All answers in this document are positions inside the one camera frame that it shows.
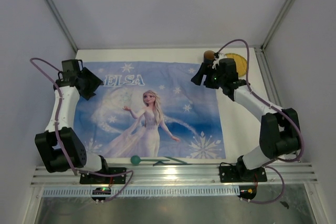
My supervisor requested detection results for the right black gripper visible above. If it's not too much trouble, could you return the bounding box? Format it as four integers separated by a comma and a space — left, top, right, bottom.
191, 62, 226, 90

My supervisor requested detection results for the yellow woven round plate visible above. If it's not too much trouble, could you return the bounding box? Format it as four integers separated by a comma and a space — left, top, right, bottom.
226, 53, 247, 77

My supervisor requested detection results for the blue pink Elsa cloth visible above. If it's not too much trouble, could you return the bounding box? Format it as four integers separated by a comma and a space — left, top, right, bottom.
74, 61, 226, 159

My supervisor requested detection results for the teal plastic spoon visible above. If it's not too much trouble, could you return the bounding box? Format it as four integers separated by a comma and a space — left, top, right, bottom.
130, 155, 169, 166

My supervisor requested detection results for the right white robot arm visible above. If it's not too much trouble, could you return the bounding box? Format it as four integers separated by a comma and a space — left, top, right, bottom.
191, 50, 304, 182

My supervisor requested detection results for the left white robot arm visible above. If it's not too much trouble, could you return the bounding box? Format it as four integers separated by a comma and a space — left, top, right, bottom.
35, 59, 110, 183

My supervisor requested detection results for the brown paper cup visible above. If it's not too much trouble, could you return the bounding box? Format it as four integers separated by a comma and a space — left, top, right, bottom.
203, 50, 216, 69

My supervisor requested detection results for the teal plastic knife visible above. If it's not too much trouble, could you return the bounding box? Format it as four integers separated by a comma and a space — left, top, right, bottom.
164, 156, 189, 165

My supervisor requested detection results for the dark teal plastic fork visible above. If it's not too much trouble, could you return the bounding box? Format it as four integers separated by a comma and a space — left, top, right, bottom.
153, 161, 191, 166

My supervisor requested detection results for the right aluminium side rail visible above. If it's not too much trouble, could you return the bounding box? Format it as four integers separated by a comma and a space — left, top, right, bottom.
254, 46, 301, 163

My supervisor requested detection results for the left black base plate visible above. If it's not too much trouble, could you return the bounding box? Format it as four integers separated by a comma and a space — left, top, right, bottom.
80, 166, 128, 184

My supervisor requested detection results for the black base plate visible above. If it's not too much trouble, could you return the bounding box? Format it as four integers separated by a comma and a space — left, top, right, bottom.
80, 166, 128, 184
219, 165, 268, 183

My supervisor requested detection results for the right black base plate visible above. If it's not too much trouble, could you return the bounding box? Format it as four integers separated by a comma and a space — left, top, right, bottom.
219, 165, 268, 183

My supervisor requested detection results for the white slotted cable duct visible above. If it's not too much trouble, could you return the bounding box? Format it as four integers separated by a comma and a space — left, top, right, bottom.
42, 185, 240, 198

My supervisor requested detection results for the aluminium front rail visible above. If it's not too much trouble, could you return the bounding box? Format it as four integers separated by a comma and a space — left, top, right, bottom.
30, 163, 318, 187

